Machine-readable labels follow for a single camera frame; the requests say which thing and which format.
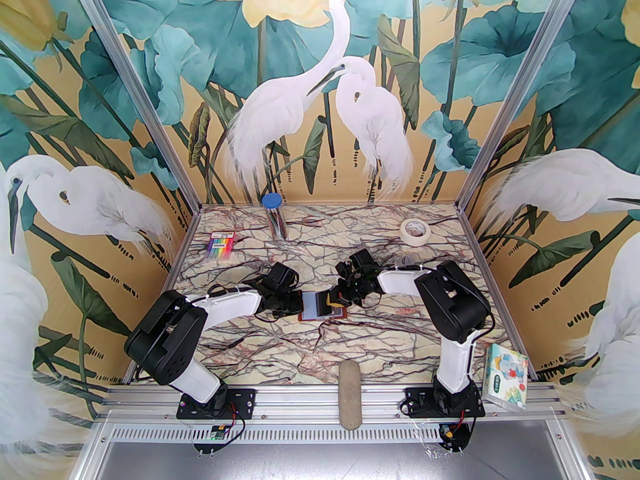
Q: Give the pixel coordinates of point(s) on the brown leather card holder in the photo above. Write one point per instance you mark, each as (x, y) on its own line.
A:
(312, 308)

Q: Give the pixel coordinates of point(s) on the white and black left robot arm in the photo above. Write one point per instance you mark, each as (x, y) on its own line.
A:
(235, 303)

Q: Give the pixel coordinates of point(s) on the printed tissue pack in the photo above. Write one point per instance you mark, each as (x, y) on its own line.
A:
(505, 378)

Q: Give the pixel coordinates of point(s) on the beige masking tape roll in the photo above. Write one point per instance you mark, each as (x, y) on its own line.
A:
(422, 235)

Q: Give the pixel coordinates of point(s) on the aluminium table side rail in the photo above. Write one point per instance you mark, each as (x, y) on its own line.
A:
(471, 233)
(174, 263)

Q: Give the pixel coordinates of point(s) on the pack of coloured markers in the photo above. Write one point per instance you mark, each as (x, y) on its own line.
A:
(220, 245)

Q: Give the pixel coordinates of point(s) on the beige oblong pad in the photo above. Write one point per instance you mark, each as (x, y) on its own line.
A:
(350, 393)

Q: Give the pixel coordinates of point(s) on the small green circuit board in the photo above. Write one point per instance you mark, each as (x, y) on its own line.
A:
(217, 433)

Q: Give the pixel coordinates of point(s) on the small board with yellow connector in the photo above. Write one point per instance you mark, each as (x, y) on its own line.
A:
(450, 435)

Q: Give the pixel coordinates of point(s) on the dark credit card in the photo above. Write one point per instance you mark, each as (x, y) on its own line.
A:
(327, 302)

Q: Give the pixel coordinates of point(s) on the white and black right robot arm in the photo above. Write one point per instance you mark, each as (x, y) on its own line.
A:
(400, 283)

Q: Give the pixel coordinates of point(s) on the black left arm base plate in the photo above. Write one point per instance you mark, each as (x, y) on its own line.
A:
(245, 400)

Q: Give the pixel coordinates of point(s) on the aluminium frame post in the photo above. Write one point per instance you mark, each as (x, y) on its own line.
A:
(139, 88)
(515, 88)

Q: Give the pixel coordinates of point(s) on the clear jar with blue lid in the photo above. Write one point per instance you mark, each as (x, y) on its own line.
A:
(272, 202)

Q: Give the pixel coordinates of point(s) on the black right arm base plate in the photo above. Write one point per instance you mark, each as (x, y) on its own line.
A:
(417, 400)

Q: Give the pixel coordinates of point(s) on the aluminium front rail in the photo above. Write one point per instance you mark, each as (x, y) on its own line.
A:
(300, 398)

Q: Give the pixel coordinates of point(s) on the slotted metal panel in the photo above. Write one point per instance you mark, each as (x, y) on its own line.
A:
(325, 463)

